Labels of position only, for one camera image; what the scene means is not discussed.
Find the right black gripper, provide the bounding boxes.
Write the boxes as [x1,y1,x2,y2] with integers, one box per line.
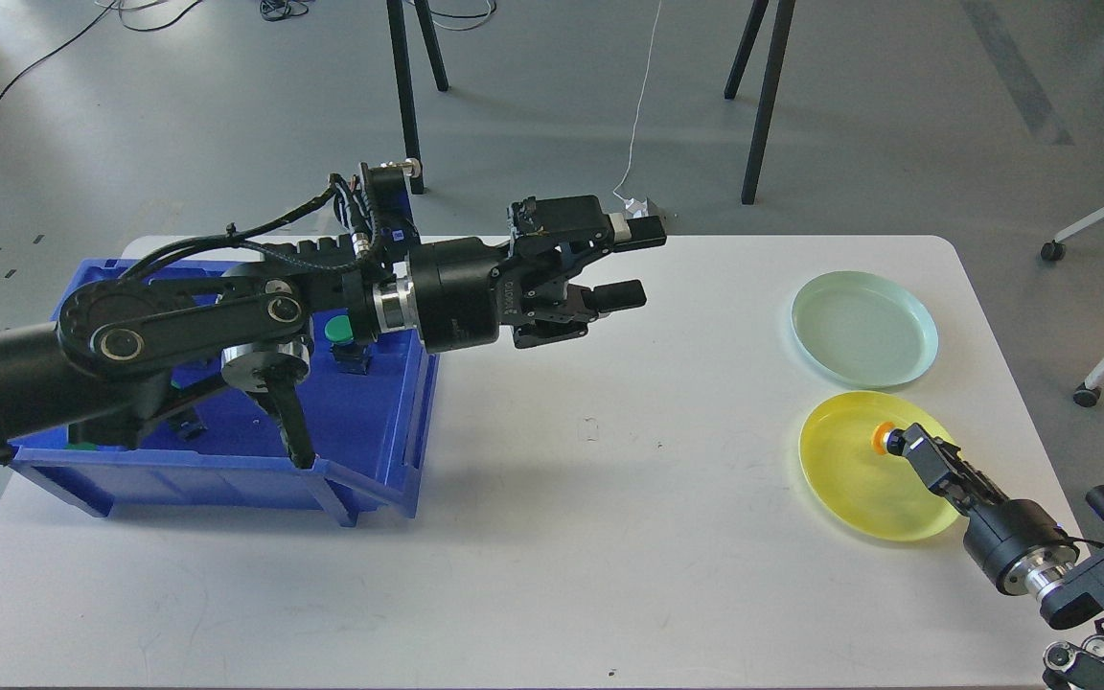
[896,424,1079,597]

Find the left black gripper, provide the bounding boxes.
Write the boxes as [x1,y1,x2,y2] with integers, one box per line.
[372,195,667,354]

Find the yellow button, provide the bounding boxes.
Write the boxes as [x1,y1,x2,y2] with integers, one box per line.
[870,421,906,457]

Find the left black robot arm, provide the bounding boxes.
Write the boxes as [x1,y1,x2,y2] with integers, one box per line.
[0,160,666,527]

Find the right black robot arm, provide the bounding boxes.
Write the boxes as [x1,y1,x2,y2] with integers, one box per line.
[872,423,1104,689]

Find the yellow plate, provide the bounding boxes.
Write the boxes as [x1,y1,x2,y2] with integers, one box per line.
[798,390,959,542]

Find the light green plate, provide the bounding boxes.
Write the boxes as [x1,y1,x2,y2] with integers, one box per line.
[790,270,940,389]

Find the white power adapter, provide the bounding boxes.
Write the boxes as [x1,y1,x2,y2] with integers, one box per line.
[620,197,660,219]

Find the right black stand legs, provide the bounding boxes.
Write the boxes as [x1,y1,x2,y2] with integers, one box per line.
[724,1,796,205]

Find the black stand legs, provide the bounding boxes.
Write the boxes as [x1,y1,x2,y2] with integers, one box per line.
[385,1,449,160]
[724,1,796,205]

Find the left black stand legs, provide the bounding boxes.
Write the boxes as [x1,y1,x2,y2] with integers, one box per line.
[385,1,449,160]

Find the blue plastic bin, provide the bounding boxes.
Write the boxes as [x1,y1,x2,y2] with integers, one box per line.
[0,261,437,527]

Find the white cable on floor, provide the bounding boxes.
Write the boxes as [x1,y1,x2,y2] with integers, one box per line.
[609,0,665,206]

